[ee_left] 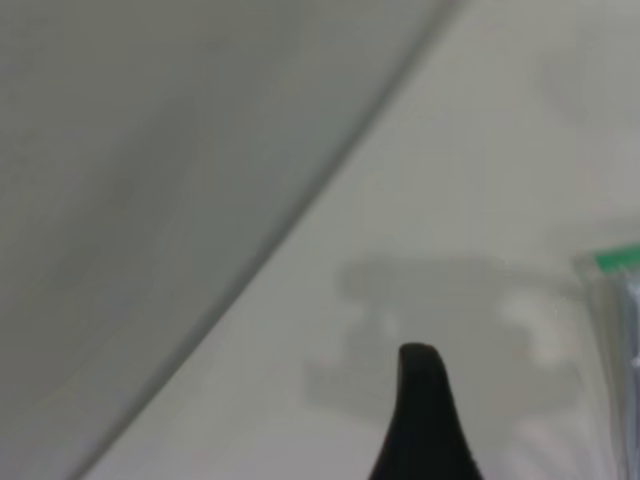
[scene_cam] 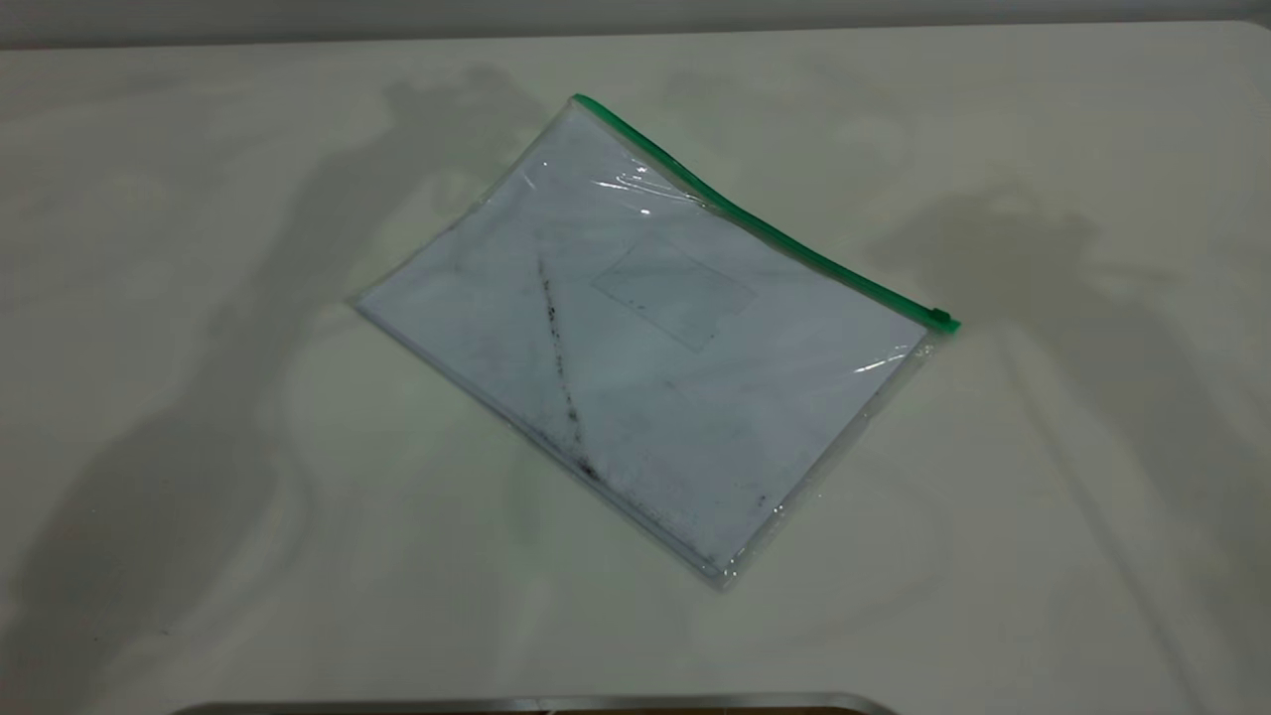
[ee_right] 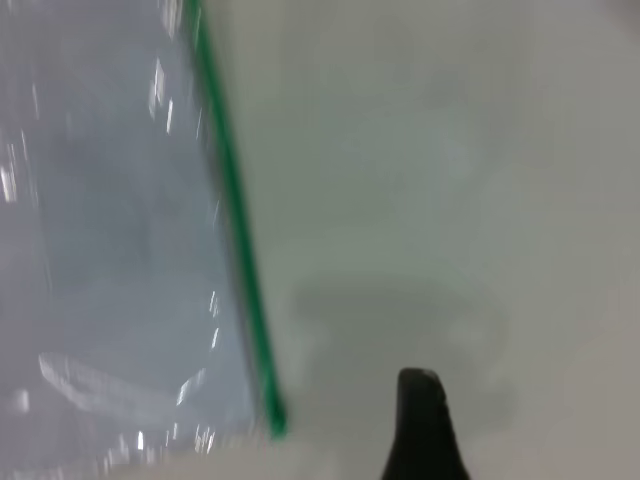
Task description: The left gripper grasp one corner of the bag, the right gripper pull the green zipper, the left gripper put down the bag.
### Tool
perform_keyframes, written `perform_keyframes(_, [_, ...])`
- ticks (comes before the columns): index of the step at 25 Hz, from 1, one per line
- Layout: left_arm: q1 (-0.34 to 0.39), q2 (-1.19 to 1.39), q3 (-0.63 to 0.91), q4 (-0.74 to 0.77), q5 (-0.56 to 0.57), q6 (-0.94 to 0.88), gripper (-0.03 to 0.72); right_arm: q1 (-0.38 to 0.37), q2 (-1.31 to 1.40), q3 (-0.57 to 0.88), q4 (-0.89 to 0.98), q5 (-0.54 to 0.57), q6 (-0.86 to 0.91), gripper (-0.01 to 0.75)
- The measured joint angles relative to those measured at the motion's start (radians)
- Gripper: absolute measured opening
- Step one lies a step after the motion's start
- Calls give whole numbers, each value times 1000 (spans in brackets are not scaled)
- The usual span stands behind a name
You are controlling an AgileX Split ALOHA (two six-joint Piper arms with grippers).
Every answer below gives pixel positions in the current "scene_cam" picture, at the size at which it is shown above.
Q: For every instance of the green zipper slider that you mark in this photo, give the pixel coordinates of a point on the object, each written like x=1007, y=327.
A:
x=939, y=320

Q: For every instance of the metal rail edge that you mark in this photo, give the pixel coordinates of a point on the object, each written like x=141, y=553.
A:
x=536, y=704

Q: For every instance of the clear plastic zip bag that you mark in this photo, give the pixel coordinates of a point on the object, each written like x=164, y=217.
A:
x=854, y=397

